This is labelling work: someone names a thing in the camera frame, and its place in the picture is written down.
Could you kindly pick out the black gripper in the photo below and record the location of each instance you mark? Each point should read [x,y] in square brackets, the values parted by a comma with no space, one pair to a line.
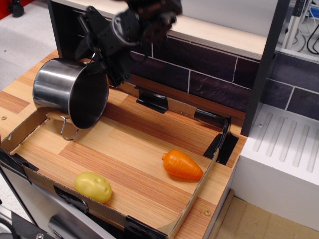
[100,38]

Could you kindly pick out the stainless steel pot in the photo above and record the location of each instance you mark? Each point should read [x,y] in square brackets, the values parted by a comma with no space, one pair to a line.
[70,88]

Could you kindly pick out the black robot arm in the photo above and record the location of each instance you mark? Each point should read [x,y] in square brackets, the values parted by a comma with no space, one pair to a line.
[143,22]

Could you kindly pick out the cardboard fence with black tape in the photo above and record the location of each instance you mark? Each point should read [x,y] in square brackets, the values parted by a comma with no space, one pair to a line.
[40,159]

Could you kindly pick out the black caster wheel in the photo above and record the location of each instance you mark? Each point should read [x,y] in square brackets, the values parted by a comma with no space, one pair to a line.
[16,8]

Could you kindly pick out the yellow plastic potato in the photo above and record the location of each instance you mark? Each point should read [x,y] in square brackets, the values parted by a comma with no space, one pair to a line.
[93,186]

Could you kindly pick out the orange plastic carrot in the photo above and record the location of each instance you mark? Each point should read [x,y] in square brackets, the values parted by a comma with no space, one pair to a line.
[179,164]

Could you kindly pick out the light wooden shelf board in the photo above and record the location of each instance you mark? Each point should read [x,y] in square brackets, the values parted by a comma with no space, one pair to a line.
[189,29]

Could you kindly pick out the white ribbed drainboard sink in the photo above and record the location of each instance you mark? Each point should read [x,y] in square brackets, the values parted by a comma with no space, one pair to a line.
[278,169]

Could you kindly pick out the dark right shelf post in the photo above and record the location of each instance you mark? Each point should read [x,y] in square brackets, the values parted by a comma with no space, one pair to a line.
[255,104]

